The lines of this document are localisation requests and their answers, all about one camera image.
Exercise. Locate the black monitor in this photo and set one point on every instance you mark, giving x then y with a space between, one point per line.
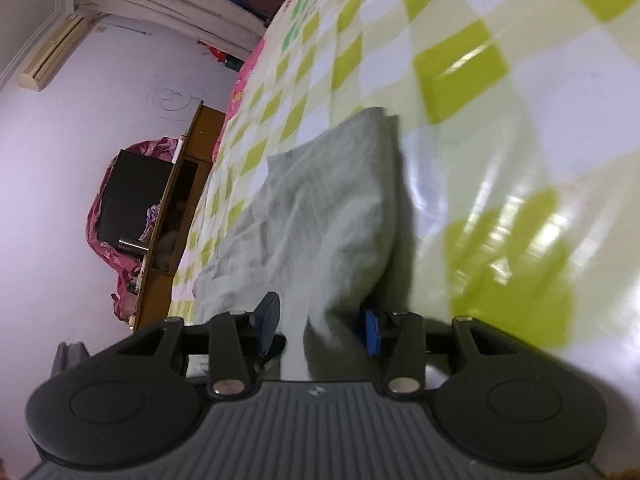
130 195

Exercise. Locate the grey cloth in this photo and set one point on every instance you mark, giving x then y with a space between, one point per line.
165 250

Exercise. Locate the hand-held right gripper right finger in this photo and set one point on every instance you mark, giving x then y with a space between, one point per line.
373 332

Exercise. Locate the purple cloth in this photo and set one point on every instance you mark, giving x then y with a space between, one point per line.
150 220

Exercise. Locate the pink cloth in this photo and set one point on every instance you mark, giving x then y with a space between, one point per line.
107 255

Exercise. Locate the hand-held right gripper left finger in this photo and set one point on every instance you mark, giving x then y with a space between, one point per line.
267 317

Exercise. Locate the metal flask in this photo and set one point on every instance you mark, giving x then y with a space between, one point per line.
131 244

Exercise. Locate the grey object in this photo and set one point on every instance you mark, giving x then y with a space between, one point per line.
67 357

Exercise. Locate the dark green box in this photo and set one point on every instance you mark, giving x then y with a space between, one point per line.
234 63

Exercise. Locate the beige wall air conditioner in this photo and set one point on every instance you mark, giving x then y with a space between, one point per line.
50 55

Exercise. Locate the light green pants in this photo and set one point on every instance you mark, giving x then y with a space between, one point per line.
320 220

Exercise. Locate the red ornament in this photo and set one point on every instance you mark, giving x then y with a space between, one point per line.
216 52

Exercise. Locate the beige curtain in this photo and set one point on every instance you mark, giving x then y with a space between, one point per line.
165 5

